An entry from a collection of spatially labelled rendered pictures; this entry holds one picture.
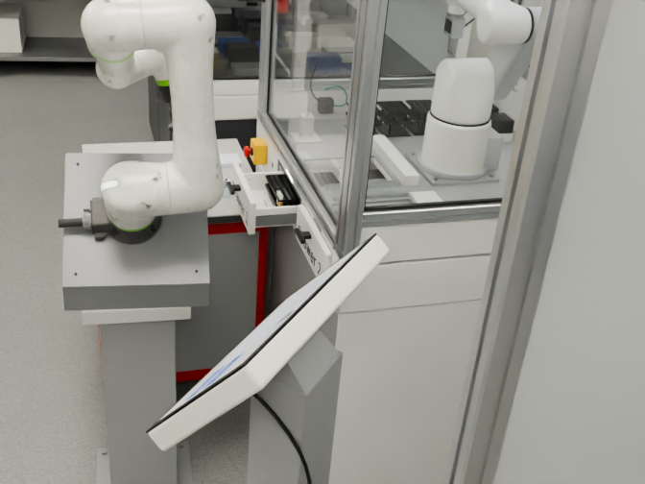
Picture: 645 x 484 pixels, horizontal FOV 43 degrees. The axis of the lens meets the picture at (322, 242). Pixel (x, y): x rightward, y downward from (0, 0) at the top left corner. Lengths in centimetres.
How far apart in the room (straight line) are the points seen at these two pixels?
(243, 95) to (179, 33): 145
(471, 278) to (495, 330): 145
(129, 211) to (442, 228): 78
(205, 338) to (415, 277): 101
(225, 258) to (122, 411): 63
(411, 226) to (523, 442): 121
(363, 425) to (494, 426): 157
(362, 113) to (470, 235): 48
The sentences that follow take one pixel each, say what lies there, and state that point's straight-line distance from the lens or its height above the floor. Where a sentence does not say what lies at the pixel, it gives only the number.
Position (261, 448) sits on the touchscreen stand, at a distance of 168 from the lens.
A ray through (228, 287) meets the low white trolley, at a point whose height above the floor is 47.
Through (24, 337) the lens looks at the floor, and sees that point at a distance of 346.
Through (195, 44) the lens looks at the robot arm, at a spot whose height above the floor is 148.
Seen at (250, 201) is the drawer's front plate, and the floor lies 93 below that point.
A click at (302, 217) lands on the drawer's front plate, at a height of 92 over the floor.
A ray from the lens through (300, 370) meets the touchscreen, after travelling 155.
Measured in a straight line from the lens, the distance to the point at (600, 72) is 73.
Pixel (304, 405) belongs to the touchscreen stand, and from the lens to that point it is 155.
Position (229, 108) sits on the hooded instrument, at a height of 85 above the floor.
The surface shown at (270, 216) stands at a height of 87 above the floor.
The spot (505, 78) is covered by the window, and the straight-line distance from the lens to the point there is 203.
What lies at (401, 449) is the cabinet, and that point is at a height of 27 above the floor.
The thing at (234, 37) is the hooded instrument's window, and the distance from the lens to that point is 321.
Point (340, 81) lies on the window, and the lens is 207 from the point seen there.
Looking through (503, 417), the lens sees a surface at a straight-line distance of 87.
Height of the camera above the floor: 201
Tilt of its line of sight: 29 degrees down
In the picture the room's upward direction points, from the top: 5 degrees clockwise
